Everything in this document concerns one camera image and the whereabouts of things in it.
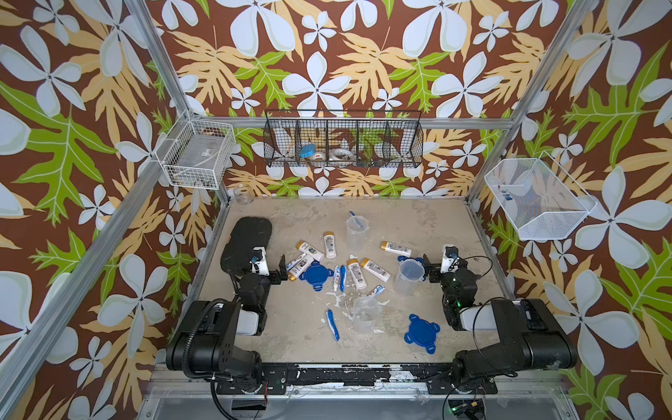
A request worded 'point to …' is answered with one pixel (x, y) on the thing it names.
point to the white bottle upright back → (329, 239)
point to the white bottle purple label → (296, 271)
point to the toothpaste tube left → (299, 257)
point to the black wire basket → (343, 138)
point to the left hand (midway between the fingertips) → (270, 253)
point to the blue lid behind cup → (402, 258)
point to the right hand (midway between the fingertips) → (438, 253)
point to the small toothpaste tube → (376, 291)
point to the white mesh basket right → (540, 199)
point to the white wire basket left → (195, 151)
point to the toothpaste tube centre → (337, 277)
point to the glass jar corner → (243, 195)
